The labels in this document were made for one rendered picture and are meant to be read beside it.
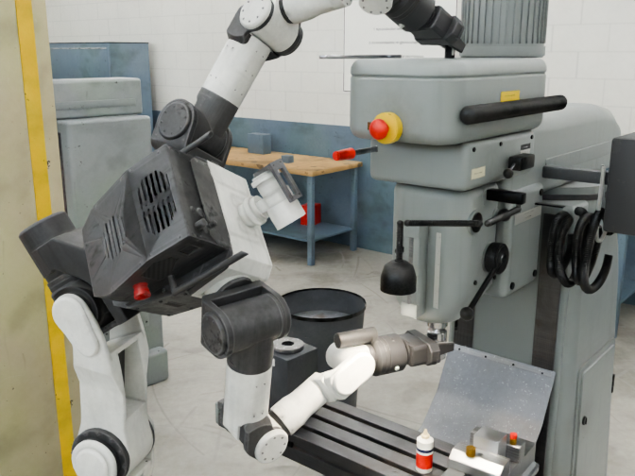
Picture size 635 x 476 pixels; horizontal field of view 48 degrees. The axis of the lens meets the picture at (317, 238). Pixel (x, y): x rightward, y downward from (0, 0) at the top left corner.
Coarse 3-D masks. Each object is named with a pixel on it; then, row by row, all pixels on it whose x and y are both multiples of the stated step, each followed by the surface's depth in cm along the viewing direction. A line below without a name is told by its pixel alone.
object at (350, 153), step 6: (342, 150) 144; (348, 150) 145; (354, 150) 148; (360, 150) 149; (366, 150) 150; (372, 150) 152; (336, 156) 143; (342, 156) 144; (348, 156) 145; (354, 156) 147
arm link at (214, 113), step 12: (204, 96) 150; (216, 96) 149; (204, 108) 149; (216, 108) 149; (228, 108) 150; (204, 120) 148; (216, 120) 150; (228, 120) 152; (204, 132) 148; (216, 132) 151; (204, 144) 150; (216, 144) 152; (216, 156) 155
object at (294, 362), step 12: (276, 348) 196; (288, 348) 196; (300, 348) 197; (312, 348) 199; (276, 360) 194; (288, 360) 192; (300, 360) 195; (312, 360) 199; (276, 372) 195; (288, 372) 192; (300, 372) 196; (312, 372) 200; (276, 384) 196; (288, 384) 193; (276, 396) 197
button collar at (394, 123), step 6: (378, 114) 138; (384, 114) 137; (390, 114) 136; (384, 120) 137; (390, 120) 136; (396, 120) 136; (390, 126) 137; (396, 126) 136; (402, 126) 137; (390, 132) 137; (396, 132) 136; (384, 138) 138; (390, 138) 137; (396, 138) 137
